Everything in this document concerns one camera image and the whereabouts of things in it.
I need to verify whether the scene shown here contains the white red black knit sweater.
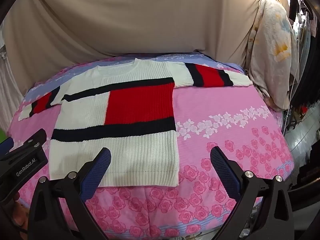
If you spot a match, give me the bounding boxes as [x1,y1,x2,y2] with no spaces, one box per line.
[18,58,253,188]

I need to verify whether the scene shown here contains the beige backdrop curtain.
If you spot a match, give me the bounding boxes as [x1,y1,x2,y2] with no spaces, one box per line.
[0,0,277,100]

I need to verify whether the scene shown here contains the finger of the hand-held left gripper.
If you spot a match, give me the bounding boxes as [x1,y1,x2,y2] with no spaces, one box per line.
[0,136,14,154]
[14,128,47,153]

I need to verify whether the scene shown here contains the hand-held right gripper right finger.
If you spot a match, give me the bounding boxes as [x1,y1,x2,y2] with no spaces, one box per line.
[210,146,294,240]

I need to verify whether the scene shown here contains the cream floral hanging blanket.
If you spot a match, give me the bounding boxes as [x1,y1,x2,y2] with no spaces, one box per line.
[246,0,301,112]

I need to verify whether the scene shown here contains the pink floral bedsheet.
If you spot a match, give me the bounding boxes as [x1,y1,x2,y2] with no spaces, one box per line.
[6,52,294,240]

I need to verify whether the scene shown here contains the rack of hanging clothes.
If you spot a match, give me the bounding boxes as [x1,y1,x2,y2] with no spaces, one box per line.
[282,0,320,207]

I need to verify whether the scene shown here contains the person's left hand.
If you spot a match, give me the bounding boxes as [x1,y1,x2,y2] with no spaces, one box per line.
[11,192,30,228]

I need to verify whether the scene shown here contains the white pleated curtain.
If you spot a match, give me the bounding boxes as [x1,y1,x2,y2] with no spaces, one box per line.
[0,41,27,132]

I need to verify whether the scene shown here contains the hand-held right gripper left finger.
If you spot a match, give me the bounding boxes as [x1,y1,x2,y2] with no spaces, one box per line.
[29,147,112,240]

